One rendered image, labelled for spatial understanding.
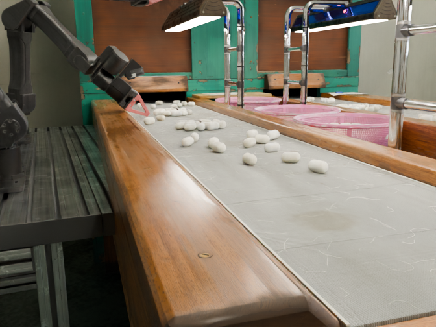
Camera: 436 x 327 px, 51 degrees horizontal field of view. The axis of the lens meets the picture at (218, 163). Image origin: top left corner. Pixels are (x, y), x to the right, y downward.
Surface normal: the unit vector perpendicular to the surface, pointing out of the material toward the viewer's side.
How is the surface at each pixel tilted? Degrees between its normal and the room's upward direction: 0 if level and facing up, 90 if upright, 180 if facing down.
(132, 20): 90
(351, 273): 0
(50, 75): 90
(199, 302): 0
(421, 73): 90
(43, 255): 90
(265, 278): 0
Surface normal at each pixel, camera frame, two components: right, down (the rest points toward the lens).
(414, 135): -0.96, 0.07
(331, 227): -0.01, -0.98
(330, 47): 0.28, 0.20
